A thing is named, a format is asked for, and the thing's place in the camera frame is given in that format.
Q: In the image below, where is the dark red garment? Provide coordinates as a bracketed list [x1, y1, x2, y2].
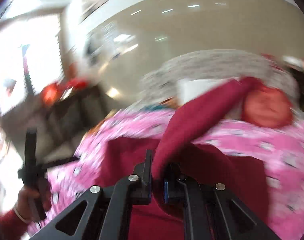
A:
[96, 77, 269, 239]

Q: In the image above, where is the red sleeve forearm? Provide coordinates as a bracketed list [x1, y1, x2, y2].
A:
[0, 208, 29, 239]

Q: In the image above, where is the person's left hand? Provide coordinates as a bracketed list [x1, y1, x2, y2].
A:
[15, 185, 51, 221]

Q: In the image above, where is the dark wooden side table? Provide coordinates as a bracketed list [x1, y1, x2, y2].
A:
[0, 85, 113, 160]

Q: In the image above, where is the red box on table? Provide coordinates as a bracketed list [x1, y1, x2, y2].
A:
[41, 78, 89, 106]

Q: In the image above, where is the pink penguin blanket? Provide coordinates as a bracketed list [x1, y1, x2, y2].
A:
[26, 108, 304, 240]

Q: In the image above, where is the red heart cushion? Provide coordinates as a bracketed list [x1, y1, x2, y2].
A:
[241, 86, 293, 128]

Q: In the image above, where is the white pillow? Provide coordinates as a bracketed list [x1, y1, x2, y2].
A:
[176, 79, 231, 106]

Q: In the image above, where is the floral grey quilt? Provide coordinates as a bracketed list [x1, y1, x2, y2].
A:
[139, 49, 300, 106]

